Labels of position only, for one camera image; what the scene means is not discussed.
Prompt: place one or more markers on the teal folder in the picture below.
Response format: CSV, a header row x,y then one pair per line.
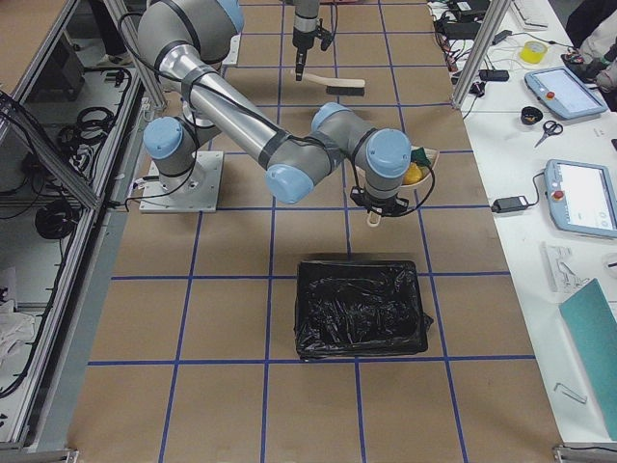
x,y
592,327

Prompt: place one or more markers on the white hand brush black bristles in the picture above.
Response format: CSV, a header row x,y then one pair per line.
x,y
337,86

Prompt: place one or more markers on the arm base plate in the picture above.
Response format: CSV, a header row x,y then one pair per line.
x,y
195,191
231,59

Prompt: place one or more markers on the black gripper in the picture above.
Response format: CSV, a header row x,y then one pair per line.
x,y
382,204
301,40

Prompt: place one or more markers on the near blue teach pendant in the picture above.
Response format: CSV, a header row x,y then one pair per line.
x,y
581,198

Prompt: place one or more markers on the metal allen key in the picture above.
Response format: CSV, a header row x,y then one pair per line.
x,y
570,393

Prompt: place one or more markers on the crumpled white cloth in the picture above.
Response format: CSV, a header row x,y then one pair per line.
x,y
16,329

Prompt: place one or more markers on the black power adapter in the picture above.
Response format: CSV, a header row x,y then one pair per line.
x,y
510,204

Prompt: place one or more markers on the black bag lined bin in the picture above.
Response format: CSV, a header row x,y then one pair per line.
x,y
369,308

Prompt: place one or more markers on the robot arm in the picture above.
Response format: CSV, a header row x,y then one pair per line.
x,y
183,40
306,8

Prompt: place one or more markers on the small black bowl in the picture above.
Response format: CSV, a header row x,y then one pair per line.
x,y
531,115

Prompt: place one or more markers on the yellow green sponge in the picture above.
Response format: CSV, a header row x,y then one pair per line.
x,y
420,157

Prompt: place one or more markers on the far blue teach pendant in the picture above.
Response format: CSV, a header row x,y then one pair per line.
x,y
564,94

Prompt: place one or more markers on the beige plastic dustpan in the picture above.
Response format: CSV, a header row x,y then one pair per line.
x,y
429,175

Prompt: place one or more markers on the aluminium frame post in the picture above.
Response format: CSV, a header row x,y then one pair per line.
x,y
488,29

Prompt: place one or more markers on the blue teach pendant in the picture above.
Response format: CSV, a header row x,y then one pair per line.
x,y
564,94
581,198

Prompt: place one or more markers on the black scissors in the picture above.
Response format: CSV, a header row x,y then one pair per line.
x,y
550,128

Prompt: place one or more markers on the yellow tape roll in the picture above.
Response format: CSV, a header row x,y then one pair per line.
x,y
533,52

